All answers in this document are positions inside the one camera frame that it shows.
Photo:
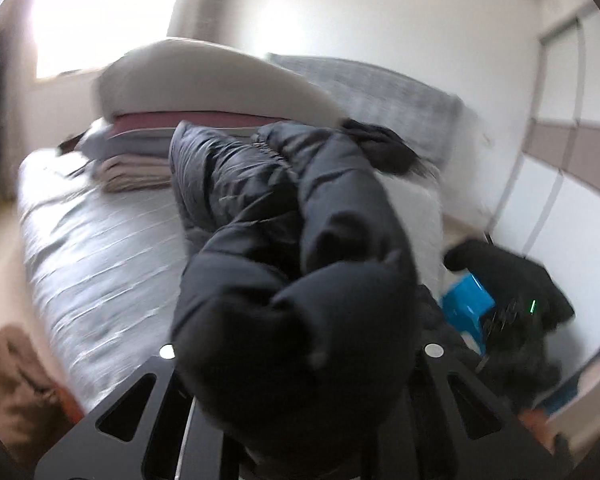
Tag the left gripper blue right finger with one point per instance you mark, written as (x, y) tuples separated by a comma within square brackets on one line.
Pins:
[(448, 425)]

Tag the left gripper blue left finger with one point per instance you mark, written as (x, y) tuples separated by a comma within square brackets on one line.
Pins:
[(149, 427)]

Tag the black puffer jacket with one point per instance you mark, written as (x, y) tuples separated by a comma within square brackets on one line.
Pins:
[(295, 327)]

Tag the black clothing of operator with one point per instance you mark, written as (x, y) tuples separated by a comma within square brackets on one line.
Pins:
[(528, 306)]

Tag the brown garment on floor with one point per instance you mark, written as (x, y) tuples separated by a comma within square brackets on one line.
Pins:
[(35, 410)]

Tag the grey quilted bed mattress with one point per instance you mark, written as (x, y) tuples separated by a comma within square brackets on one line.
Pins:
[(104, 269)]

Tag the beige folded blanket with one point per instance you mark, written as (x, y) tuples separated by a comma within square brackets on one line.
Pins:
[(126, 173)]

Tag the black garment near headboard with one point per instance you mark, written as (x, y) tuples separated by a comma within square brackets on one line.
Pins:
[(385, 149)]

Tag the grey padded headboard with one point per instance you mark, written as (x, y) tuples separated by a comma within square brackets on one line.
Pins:
[(424, 117)]

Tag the grey-blue folded blanket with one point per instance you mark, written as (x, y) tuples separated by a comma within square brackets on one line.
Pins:
[(100, 142)]

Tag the large grey pillow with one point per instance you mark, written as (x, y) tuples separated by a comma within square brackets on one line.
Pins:
[(184, 75)]

